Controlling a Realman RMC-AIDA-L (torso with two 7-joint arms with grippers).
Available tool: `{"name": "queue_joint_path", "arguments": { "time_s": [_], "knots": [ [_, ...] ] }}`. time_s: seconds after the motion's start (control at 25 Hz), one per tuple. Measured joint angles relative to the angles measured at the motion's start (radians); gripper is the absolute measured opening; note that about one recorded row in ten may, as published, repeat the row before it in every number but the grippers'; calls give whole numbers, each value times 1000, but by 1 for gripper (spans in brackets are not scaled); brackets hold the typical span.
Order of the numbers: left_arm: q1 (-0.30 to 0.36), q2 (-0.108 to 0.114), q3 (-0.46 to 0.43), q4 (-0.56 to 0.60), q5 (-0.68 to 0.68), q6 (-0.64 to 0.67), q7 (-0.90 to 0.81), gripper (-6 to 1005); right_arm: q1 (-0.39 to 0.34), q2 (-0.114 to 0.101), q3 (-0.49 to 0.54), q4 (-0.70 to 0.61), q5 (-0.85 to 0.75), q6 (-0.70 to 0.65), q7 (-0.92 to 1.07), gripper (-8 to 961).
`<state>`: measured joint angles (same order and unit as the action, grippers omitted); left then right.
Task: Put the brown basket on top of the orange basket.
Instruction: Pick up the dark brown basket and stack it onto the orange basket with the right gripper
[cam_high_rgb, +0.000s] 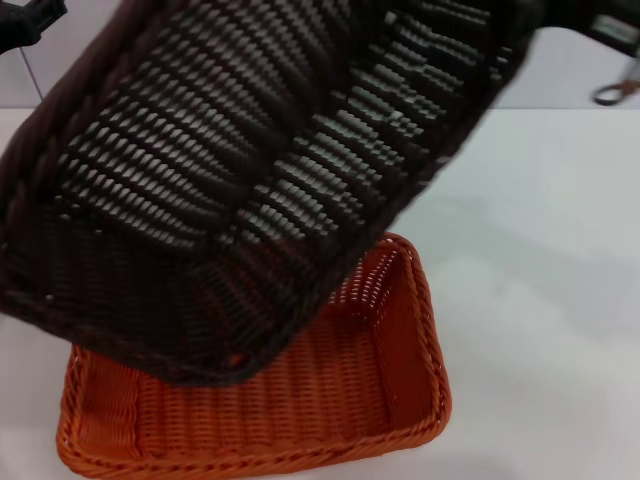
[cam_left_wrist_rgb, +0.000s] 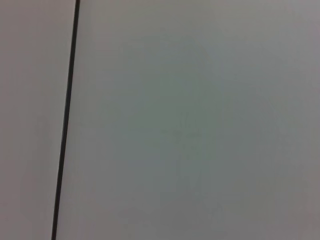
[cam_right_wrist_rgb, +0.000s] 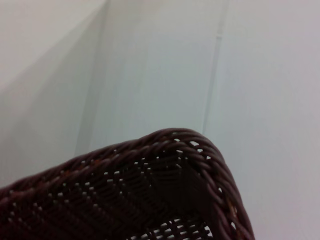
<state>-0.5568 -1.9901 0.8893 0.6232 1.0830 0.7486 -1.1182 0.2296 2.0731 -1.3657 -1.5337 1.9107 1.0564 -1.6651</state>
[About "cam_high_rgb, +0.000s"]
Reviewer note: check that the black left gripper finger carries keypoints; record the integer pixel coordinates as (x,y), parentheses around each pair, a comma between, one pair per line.
(25,17)

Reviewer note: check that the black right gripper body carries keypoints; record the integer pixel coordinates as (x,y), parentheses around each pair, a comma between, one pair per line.
(565,15)

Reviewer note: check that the dark brown woven basket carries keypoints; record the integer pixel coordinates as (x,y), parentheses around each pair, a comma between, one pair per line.
(200,175)

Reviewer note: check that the orange woven plastic basket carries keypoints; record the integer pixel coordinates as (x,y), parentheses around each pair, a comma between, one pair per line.
(300,400)

